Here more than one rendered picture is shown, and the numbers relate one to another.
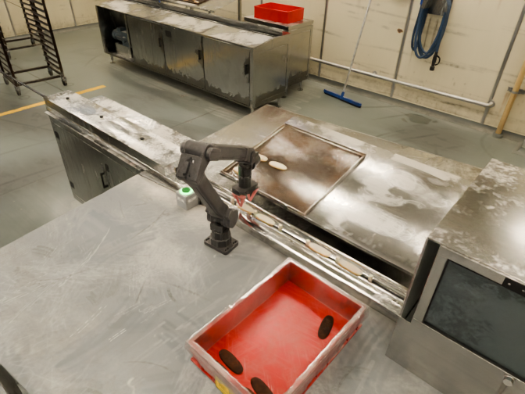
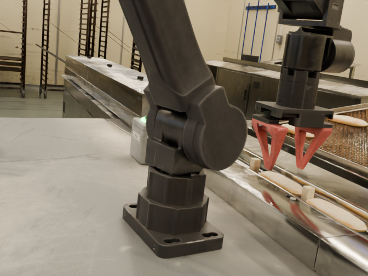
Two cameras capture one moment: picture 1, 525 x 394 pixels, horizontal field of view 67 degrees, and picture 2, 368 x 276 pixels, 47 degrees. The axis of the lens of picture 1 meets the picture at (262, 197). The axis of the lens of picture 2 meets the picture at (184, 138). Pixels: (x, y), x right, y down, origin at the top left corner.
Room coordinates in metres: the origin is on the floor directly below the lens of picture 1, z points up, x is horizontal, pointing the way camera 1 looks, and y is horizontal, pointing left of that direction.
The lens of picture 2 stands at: (0.76, -0.05, 1.05)
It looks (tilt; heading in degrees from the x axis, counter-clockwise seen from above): 13 degrees down; 25
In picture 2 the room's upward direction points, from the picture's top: 7 degrees clockwise
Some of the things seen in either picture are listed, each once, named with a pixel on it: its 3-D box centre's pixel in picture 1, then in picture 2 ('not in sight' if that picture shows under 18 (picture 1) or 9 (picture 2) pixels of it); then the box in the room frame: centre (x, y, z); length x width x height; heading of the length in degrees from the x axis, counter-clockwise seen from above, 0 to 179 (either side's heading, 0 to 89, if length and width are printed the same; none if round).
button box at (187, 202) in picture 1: (187, 200); (153, 148); (1.47, 0.34, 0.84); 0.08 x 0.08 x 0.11; 50
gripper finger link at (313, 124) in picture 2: (248, 193); (298, 139); (1.42, 0.06, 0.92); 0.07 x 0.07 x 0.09; 50
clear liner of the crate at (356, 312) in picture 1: (280, 332); not in sight; (0.76, -0.07, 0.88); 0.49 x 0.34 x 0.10; 139
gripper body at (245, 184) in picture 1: (244, 180); (297, 93); (1.41, 0.08, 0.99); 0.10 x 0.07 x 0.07; 140
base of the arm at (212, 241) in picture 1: (220, 236); (173, 200); (1.21, 0.16, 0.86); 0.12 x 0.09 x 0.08; 56
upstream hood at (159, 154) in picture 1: (109, 126); (113, 77); (2.10, 0.90, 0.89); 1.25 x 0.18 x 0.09; 50
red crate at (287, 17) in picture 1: (279, 12); not in sight; (5.22, -0.13, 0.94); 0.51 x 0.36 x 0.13; 54
